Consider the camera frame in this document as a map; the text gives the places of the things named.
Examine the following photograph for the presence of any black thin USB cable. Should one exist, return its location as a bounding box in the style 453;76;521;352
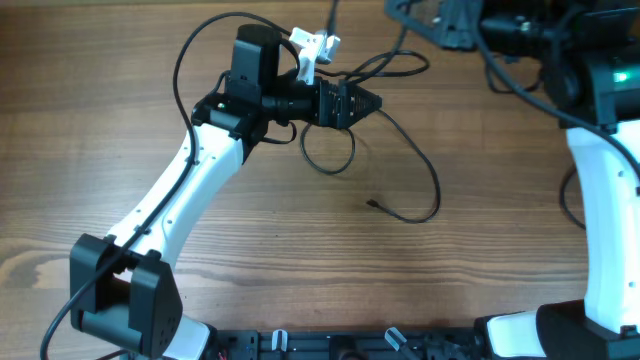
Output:
558;167;587;231

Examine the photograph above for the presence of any black USB cable long loop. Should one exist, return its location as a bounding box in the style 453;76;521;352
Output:
367;108;442;225

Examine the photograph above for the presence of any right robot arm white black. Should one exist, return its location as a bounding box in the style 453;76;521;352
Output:
385;1;639;359

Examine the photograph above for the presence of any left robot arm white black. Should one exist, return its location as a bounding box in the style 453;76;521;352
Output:
70;24;382;359

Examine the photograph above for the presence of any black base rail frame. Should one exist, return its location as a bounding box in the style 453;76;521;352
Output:
202;327;493;360

